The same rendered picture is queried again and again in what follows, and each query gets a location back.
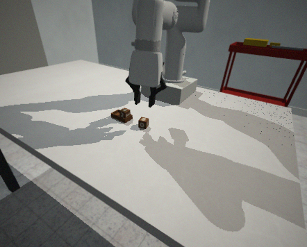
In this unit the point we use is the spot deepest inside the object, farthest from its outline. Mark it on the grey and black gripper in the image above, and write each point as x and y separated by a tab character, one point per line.
144	70

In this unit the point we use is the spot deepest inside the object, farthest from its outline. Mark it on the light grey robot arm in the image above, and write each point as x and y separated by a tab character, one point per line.
153	16

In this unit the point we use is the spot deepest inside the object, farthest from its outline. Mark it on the brown wooden tray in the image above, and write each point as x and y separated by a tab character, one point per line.
115	115

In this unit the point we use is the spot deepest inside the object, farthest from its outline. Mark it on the brown cube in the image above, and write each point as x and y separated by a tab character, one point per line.
143	122
124	113

